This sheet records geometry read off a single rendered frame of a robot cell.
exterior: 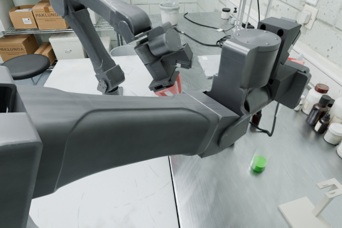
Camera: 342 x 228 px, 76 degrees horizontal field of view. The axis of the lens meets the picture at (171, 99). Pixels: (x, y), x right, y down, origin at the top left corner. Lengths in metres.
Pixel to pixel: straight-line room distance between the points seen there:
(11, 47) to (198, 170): 2.75
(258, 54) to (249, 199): 0.42
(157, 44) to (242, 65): 0.31
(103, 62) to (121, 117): 0.59
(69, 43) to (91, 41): 2.10
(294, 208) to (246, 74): 0.43
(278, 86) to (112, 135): 0.25
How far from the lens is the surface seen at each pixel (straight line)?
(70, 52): 2.90
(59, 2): 0.75
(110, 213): 0.60
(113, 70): 0.76
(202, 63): 1.09
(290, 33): 0.33
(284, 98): 0.41
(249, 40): 0.29
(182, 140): 0.23
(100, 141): 0.16
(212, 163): 0.66
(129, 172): 0.64
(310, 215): 0.65
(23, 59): 2.04
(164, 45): 0.53
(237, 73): 0.28
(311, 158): 0.78
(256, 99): 0.33
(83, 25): 0.75
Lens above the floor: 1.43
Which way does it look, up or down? 38 degrees down
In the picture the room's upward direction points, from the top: straight up
